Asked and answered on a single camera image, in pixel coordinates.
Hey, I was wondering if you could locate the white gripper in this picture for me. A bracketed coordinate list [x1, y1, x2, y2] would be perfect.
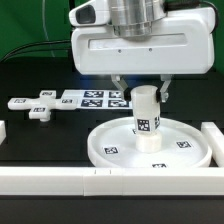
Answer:
[69, 0, 215, 102]

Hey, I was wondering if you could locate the white round table top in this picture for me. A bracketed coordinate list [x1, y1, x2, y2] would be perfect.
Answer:
[87, 117, 212, 168]

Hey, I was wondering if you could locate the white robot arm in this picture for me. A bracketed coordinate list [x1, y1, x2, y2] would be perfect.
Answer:
[69, 0, 218, 101]

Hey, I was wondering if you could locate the white marker sheet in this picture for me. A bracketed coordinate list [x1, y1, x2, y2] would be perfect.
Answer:
[62, 90, 132, 110]

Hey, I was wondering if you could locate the white cross-shaped table base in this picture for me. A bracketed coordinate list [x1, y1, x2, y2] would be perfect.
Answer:
[8, 90, 78, 122]

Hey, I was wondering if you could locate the white front fence bar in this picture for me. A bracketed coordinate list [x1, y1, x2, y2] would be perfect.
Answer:
[0, 167, 224, 196]

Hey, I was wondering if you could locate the white left fence bar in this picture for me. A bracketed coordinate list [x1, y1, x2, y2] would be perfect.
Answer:
[0, 120, 6, 145]

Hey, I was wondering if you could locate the thin white cable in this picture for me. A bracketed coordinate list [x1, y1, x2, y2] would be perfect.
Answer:
[41, 0, 56, 58]

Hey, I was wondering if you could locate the black cable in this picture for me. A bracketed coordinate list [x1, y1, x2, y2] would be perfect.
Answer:
[0, 38, 73, 64]

